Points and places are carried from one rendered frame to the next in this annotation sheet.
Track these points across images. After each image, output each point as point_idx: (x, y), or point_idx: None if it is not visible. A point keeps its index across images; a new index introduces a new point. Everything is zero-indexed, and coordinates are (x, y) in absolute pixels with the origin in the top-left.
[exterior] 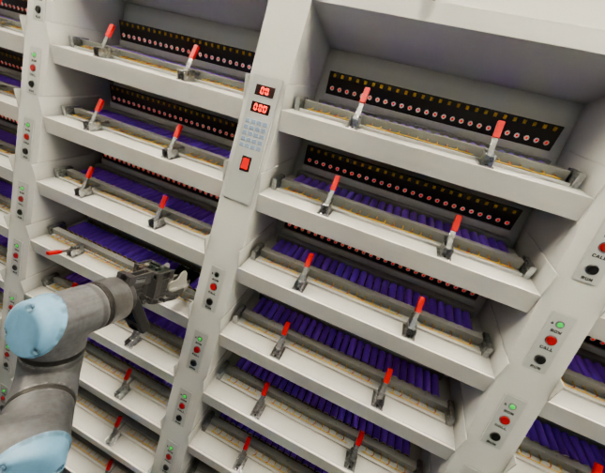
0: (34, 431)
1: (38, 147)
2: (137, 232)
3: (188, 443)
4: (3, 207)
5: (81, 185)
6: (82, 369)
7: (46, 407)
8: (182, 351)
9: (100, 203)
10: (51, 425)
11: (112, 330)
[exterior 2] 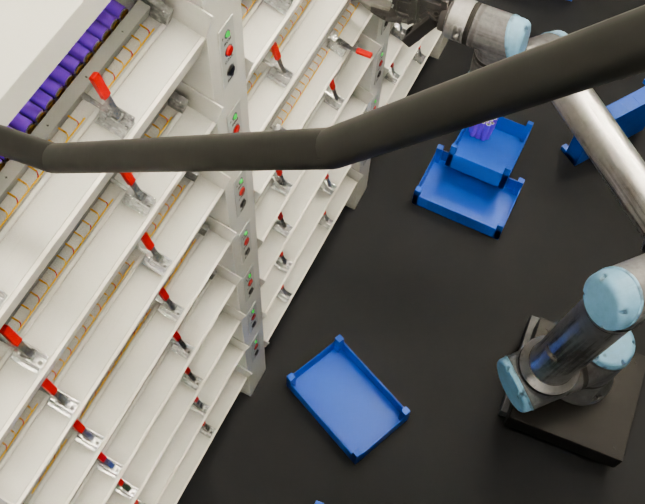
0: (556, 37)
1: (248, 114)
2: (340, 11)
3: (384, 76)
4: (172, 276)
5: (255, 85)
6: (299, 199)
7: (538, 40)
8: (378, 30)
9: (298, 52)
10: (548, 34)
11: (316, 127)
